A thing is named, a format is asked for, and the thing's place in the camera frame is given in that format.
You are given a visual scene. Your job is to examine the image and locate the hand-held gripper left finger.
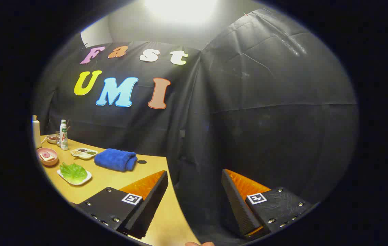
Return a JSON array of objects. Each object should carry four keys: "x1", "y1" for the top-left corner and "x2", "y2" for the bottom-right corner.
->
[{"x1": 76, "y1": 170, "x2": 169, "y2": 240}]

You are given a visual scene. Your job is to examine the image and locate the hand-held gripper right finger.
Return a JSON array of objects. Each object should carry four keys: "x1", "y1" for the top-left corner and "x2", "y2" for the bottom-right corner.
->
[{"x1": 221, "y1": 169, "x2": 312, "y2": 239}]

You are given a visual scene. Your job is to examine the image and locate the green lettuce leaf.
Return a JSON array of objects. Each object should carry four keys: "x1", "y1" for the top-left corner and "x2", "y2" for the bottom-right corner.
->
[{"x1": 60, "y1": 162, "x2": 88, "y2": 184}]

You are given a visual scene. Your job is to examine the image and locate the folded blue towel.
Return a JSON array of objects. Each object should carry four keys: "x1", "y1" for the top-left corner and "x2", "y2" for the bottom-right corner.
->
[{"x1": 94, "y1": 148, "x2": 138, "y2": 172}]

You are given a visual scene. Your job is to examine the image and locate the white divided tray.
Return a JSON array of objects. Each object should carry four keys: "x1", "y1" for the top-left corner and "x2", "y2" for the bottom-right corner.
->
[{"x1": 71, "y1": 148, "x2": 98, "y2": 160}]

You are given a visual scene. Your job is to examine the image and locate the black backdrop cloth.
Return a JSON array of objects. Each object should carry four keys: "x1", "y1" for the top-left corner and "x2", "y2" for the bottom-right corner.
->
[{"x1": 33, "y1": 9, "x2": 359, "y2": 241}]

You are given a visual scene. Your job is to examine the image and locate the pink round plate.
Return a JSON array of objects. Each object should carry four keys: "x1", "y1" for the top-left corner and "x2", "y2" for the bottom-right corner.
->
[{"x1": 36, "y1": 147, "x2": 59, "y2": 167}]

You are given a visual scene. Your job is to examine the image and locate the white green-capped drink bottle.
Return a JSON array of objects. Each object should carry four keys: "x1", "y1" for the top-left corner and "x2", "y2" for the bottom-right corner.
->
[{"x1": 59, "y1": 120, "x2": 69, "y2": 151}]

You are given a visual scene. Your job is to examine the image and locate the cream toaster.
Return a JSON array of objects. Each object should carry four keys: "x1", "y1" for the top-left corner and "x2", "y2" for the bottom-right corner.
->
[{"x1": 32, "y1": 115, "x2": 43, "y2": 149}]

